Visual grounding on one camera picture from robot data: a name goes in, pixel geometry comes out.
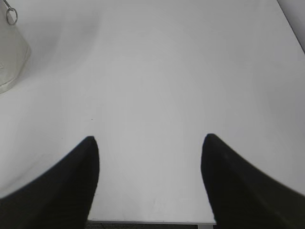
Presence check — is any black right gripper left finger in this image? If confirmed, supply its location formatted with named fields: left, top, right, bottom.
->
left=0, top=136, right=100, bottom=229

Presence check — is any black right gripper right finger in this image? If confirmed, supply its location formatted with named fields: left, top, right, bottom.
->
left=201, top=134, right=305, bottom=229

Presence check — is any cream canvas zipper bag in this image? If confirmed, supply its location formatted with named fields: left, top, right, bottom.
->
left=0, top=0, right=31, bottom=93

